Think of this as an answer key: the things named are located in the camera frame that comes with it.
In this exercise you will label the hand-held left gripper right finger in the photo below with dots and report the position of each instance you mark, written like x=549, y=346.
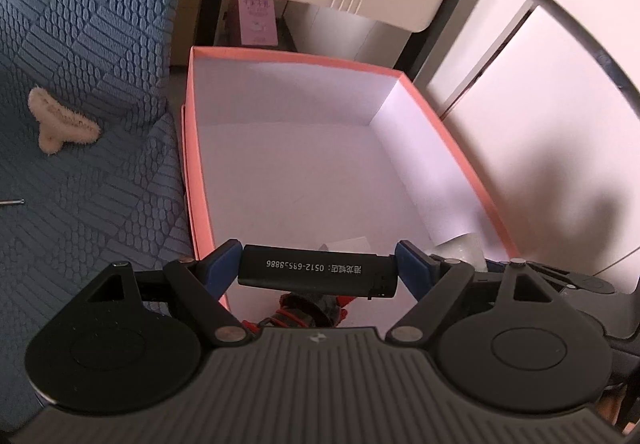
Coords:
x=412, y=264

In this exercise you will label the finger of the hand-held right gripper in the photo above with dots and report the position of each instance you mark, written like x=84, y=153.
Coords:
x=580, y=280

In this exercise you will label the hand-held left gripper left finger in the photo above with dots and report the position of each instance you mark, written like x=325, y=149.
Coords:
x=220, y=269

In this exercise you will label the black lighter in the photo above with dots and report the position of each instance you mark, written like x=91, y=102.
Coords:
x=310, y=269

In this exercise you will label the red toy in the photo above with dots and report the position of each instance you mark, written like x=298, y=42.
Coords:
x=300, y=311

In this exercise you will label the pink cardboard box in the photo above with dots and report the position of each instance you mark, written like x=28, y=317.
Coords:
x=300, y=149

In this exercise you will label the small metal pin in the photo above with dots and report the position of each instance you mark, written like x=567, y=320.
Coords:
x=12, y=202

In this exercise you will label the white fuzzy hair clip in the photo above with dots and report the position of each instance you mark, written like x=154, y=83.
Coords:
x=55, y=124

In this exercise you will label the pink carton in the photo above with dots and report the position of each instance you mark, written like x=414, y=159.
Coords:
x=259, y=19

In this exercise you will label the black curved metal bar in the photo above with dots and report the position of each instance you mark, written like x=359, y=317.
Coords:
x=575, y=21

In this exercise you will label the blue quilted chair cover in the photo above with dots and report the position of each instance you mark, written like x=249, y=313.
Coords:
x=100, y=24

